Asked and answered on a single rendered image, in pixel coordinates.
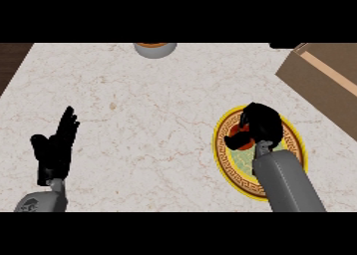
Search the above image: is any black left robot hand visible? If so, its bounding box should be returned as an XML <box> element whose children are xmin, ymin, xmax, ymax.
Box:
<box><xmin>31</xmin><ymin>106</ymin><xmax>82</xmax><ymax>187</ymax></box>

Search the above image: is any yellow rimmed patterned plate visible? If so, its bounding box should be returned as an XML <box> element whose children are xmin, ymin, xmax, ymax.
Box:
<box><xmin>212</xmin><ymin>105</ymin><xmax>310</xmax><ymax>202</ymax></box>

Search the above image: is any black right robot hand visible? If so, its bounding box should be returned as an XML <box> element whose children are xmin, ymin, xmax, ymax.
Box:
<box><xmin>223</xmin><ymin>102</ymin><xmax>286</xmax><ymax>151</ymax></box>

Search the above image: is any grey bowl with orange content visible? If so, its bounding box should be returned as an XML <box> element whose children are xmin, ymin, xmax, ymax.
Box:
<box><xmin>134</xmin><ymin>42</ymin><xmax>180</xmax><ymax>60</ymax></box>

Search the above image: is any brown cardboard box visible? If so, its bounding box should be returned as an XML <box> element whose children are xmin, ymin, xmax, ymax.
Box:
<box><xmin>275</xmin><ymin>42</ymin><xmax>357</xmax><ymax>149</ymax></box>

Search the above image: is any red tomato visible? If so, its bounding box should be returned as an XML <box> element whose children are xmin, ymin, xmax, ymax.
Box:
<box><xmin>229</xmin><ymin>125</ymin><xmax>257</xmax><ymax>151</ymax></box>

